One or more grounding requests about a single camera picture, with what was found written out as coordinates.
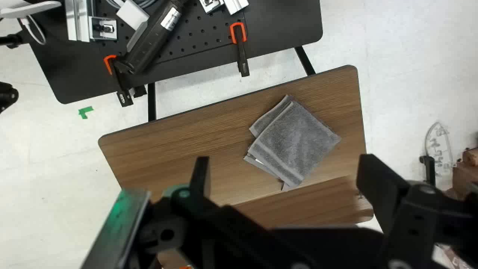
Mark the black perforated table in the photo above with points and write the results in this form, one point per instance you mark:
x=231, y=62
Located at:
x=75, y=71

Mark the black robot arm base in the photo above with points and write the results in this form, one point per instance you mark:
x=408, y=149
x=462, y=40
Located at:
x=159, y=28

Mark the orange black clamp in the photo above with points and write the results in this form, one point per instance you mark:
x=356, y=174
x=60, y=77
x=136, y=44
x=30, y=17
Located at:
x=238, y=37
x=123, y=93

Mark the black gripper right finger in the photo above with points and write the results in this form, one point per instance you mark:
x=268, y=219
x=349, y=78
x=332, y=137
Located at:
x=416, y=217

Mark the wooden desk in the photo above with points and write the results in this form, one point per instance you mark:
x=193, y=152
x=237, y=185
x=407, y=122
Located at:
x=162, y=155

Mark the green tape mark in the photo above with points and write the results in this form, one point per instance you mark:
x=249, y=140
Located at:
x=84, y=113

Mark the grey folded cloth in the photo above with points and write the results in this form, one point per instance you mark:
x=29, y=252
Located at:
x=290, y=143

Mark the silver aluminium bracket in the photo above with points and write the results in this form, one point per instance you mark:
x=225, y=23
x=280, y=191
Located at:
x=84, y=26

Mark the orange black clamp right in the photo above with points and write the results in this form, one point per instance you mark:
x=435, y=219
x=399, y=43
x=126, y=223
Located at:
x=238, y=37

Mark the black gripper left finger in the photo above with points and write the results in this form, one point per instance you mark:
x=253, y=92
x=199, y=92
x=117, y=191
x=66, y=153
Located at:
x=193, y=204

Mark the orange black clamp left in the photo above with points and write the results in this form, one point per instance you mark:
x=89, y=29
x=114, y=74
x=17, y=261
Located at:
x=123, y=93

